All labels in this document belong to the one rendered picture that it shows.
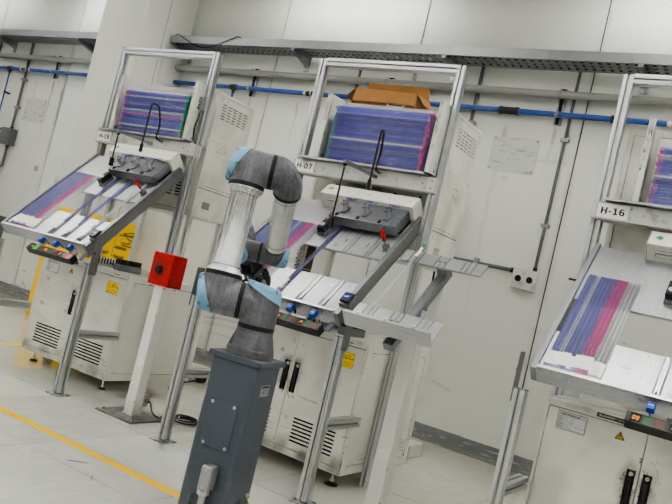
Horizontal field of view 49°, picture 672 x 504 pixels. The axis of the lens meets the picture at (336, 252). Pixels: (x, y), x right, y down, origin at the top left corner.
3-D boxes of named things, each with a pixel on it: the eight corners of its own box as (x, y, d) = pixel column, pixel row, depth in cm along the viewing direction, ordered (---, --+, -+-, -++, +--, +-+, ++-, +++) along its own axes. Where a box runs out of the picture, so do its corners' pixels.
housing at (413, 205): (416, 234, 329) (412, 207, 321) (325, 217, 355) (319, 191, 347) (424, 224, 334) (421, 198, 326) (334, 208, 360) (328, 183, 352)
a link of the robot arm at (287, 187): (313, 156, 240) (289, 255, 276) (280, 147, 239) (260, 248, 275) (308, 179, 232) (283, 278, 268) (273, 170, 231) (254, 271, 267)
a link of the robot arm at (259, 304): (274, 330, 228) (285, 288, 229) (232, 320, 227) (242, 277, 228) (275, 327, 240) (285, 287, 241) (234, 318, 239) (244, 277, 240)
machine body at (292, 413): (335, 491, 305) (370, 344, 307) (208, 438, 341) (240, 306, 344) (402, 475, 360) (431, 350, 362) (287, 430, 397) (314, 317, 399)
